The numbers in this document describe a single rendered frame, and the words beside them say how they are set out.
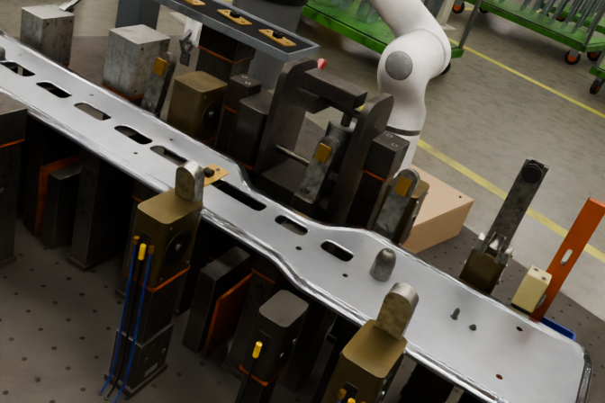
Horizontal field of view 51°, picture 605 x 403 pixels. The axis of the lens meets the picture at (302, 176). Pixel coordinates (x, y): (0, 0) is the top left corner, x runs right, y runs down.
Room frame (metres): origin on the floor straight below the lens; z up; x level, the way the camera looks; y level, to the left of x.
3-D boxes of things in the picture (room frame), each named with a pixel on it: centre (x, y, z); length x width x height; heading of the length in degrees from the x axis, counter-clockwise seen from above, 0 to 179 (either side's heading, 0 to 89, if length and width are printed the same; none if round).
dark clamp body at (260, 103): (1.16, 0.11, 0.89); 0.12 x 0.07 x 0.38; 158
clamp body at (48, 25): (1.33, 0.64, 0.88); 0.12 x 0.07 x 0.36; 158
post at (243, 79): (1.18, 0.16, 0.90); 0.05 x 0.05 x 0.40; 68
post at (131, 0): (1.44, 0.48, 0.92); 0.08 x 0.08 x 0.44; 68
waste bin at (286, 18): (4.12, 0.55, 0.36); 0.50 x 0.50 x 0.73
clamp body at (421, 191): (1.03, -0.19, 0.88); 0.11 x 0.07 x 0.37; 158
